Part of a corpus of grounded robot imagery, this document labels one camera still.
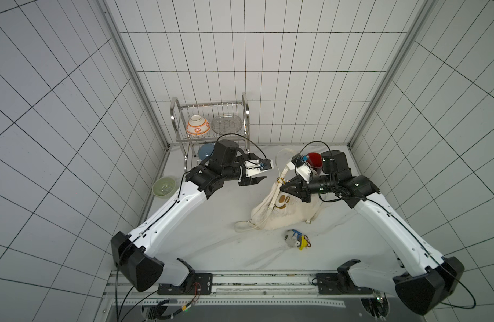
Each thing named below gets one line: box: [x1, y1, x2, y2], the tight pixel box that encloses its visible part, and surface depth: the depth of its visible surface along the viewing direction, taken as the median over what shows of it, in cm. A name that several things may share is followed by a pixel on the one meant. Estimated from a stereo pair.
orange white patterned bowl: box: [185, 114, 212, 136], surface depth 87 cm
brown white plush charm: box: [273, 194, 291, 210], surface depth 68 cm
